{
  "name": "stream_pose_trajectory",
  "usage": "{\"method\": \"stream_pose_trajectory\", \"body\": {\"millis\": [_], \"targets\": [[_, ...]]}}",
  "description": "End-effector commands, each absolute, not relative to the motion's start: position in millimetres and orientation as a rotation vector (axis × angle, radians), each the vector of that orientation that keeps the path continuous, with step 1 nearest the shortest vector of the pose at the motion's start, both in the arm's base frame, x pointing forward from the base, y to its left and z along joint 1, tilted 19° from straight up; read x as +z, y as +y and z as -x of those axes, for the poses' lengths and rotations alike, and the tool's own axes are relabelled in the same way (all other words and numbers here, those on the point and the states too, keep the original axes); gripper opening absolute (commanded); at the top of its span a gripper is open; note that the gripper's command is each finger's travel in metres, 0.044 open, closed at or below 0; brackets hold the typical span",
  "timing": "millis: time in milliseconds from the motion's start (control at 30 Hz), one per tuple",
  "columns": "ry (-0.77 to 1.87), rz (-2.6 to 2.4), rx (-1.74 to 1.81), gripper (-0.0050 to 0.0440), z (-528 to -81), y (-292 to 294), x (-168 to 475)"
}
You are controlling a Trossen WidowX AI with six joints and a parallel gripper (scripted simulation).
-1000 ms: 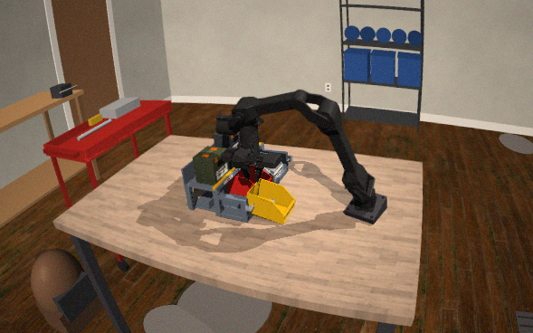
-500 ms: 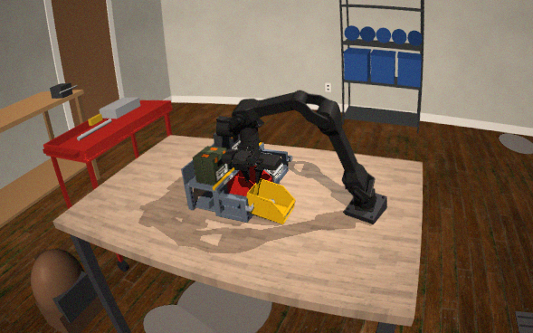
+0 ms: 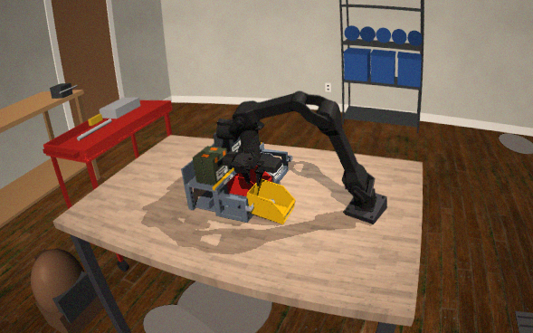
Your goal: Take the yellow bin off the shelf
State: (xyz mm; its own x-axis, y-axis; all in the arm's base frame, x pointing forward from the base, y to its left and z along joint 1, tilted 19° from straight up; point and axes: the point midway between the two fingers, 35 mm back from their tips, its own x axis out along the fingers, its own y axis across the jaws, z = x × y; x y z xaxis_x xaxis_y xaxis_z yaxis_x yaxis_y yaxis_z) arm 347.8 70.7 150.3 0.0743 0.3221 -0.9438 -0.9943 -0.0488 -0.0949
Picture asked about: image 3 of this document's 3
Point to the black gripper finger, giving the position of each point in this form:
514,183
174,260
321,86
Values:
247,177
259,174

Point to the yellow flat bar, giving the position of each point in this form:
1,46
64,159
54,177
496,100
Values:
217,184

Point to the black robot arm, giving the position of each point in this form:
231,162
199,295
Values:
246,123

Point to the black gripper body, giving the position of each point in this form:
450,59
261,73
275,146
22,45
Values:
272,164

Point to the red open bin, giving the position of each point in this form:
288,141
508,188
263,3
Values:
238,186

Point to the yellow bin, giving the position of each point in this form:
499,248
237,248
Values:
259,196

